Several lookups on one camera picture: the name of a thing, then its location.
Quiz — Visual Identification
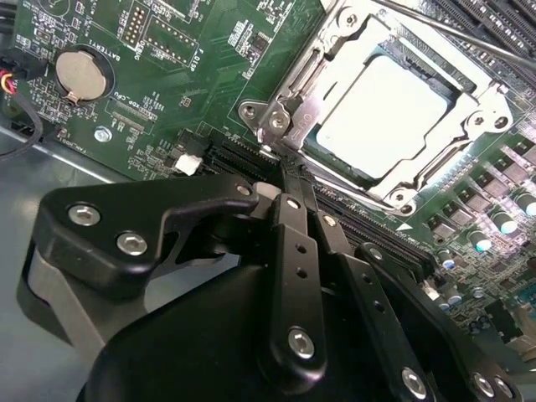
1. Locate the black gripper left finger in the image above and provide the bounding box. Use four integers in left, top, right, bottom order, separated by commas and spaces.
16, 161, 328, 393

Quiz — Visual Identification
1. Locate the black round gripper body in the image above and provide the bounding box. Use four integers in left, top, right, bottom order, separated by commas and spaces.
81, 261, 399, 402

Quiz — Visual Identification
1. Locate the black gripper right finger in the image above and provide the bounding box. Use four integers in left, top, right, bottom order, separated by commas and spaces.
297, 165, 523, 402

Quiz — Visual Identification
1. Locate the square silver CPU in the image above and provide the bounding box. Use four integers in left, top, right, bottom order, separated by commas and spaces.
313, 54, 450, 178

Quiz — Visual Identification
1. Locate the silver socket cover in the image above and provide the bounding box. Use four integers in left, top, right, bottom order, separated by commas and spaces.
267, 0, 516, 210

